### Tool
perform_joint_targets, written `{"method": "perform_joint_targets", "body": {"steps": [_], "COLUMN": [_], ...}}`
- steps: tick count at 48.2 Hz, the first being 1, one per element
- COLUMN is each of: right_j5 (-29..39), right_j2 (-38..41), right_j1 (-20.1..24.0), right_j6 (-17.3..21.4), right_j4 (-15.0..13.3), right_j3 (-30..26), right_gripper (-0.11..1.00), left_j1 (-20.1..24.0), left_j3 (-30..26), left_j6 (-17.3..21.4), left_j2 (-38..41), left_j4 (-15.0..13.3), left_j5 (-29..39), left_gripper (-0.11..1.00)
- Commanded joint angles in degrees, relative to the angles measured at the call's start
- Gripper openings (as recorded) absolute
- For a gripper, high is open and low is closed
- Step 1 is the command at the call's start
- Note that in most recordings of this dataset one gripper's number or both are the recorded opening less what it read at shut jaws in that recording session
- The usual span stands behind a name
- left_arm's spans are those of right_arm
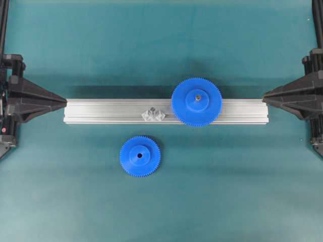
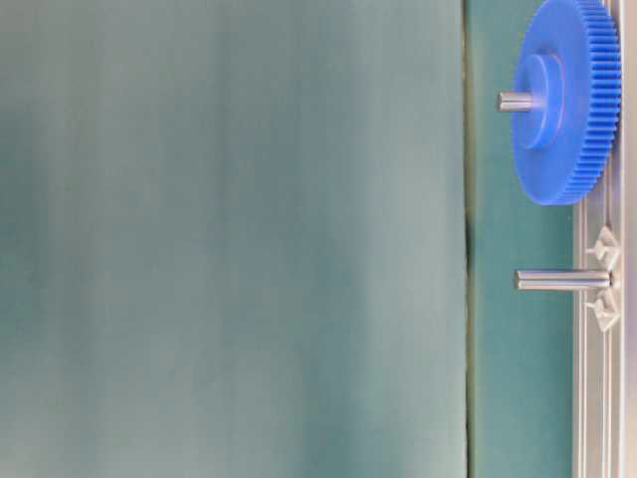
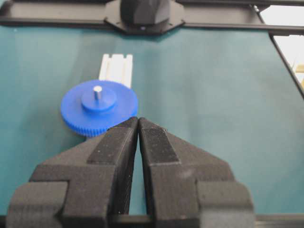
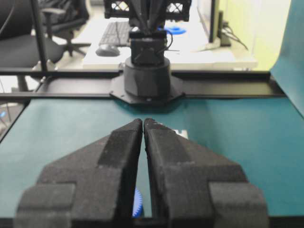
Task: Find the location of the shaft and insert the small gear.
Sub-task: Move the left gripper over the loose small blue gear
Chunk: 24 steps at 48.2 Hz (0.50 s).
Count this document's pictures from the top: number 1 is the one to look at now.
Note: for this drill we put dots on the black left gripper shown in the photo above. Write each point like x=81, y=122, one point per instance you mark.
x=19, y=87

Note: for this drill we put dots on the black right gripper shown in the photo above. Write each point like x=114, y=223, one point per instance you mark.
x=310, y=84

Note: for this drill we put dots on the small blue plastic gear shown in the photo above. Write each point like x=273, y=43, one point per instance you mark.
x=140, y=156

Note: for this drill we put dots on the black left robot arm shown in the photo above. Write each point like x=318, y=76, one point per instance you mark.
x=21, y=99

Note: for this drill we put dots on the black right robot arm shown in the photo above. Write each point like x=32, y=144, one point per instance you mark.
x=303, y=97

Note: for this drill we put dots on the large blue plastic gear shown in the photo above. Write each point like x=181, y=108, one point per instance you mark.
x=196, y=102

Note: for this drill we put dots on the silver aluminium extrusion rail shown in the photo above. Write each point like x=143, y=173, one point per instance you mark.
x=128, y=111

